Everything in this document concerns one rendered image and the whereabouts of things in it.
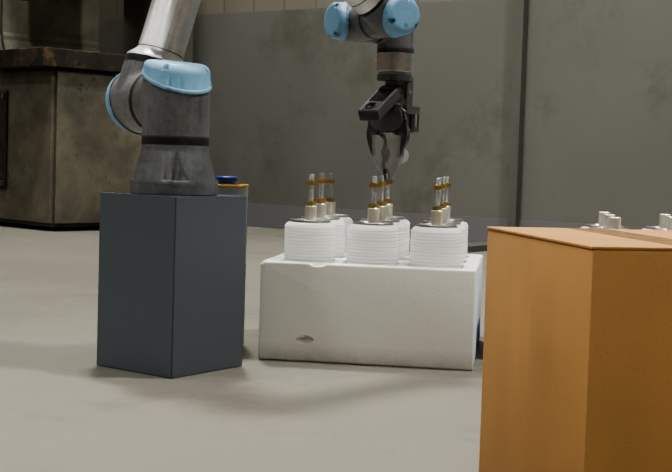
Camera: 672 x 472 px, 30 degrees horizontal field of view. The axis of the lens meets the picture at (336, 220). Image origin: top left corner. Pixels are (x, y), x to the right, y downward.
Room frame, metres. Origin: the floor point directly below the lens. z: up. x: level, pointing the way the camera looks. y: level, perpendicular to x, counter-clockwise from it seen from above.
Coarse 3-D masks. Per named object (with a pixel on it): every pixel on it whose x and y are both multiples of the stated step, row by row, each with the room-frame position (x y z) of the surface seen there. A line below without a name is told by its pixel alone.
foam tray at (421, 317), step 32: (480, 256) 2.55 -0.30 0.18; (288, 288) 2.26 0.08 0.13; (320, 288) 2.26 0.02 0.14; (352, 288) 2.25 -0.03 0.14; (384, 288) 2.24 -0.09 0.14; (416, 288) 2.23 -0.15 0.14; (448, 288) 2.22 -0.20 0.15; (480, 288) 2.52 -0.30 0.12; (288, 320) 2.26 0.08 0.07; (320, 320) 2.26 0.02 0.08; (352, 320) 2.25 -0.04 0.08; (384, 320) 2.24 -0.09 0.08; (416, 320) 2.23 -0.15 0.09; (448, 320) 2.22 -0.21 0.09; (288, 352) 2.26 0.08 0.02; (320, 352) 2.26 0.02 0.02; (352, 352) 2.25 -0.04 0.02; (384, 352) 2.24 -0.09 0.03; (416, 352) 2.23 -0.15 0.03; (448, 352) 2.22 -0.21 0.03
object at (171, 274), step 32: (128, 192) 2.19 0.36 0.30; (128, 224) 2.11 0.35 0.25; (160, 224) 2.07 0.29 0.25; (192, 224) 2.08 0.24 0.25; (224, 224) 2.14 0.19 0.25; (128, 256) 2.11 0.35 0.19; (160, 256) 2.07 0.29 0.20; (192, 256) 2.08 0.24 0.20; (224, 256) 2.15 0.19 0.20; (128, 288) 2.11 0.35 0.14; (160, 288) 2.06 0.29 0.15; (192, 288) 2.08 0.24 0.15; (224, 288) 2.15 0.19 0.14; (128, 320) 2.11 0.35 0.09; (160, 320) 2.06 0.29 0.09; (192, 320) 2.08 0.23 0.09; (224, 320) 2.15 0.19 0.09; (128, 352) 2.11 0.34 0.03; (160, 352) 2.06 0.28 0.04; (192, 352) 2.09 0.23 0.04; (224, 352) 2.15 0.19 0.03
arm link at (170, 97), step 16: (144, 64) 2.15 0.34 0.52; (160, 64) 2.13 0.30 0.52; (176, 64) 2.13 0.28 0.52; (192, 64) 2.16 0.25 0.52; (144, 80) 2.15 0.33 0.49; (160, 80) 2.12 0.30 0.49; (176, 80) 2.11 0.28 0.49; (192, 80) 2.12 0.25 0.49; (208, 80) 2.16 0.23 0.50; (144, 96) 2.14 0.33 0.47; (160, 96) 2.12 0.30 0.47; (176, 96) 2.11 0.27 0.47; (192, 96) 2.12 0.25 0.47; (208, 96) 2.16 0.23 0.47; (144, 112) 2.14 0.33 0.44; (160, 112) 2.12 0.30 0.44; (176, 112) 2.11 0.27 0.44; (192, 112) 2.12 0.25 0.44; (208, 112) 2.16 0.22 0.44; (144, 128) 2.14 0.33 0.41; (160, 128) 2.12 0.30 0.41; (176, 128) 2.11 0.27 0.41; (192, 128) 2.13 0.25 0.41; (208, 128) 2.16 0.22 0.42
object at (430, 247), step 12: (420, 228) 2.27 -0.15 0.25; (432, 228) 2.26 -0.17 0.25; (444, 228) 2.26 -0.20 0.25; (456, 228) 2.28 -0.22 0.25; (420, 240) 2.27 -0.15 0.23; (432, 240) 2.26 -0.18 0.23; (444, 240) 2.26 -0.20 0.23; (456, 240) 2.27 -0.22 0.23; (420, 252) 2.27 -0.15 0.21; (432, 252) 2.26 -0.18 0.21; (444, 252) 2.26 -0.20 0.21; (456, 252) 2.27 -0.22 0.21; (420, 264) 2.27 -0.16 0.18; (432, 264) 2.26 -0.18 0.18; (444, 264) 2.26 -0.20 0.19; (456, 264) 2.27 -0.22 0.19
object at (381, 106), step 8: (384, 88) 2.55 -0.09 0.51; (392, 88) 2.54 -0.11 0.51; (400, 88) 2.54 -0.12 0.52; (376, 96) 2.52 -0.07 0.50; (384, 96) 2.51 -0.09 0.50; (392, 96) 2.51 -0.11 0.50; (400, 96) 2.54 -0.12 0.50; (368, 104) 2.48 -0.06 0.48; (376, 104) 2.48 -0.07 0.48; (384, 104) 2.49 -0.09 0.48; (392, 104) 2.52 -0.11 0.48; (360, 112) 2.48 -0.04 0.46; (368, 112) 2.47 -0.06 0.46; (376, 112) 2.46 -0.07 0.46; (384, 112) 2.49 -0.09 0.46; (368, 120) 2.48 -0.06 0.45; (376, 120) 2.47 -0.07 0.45
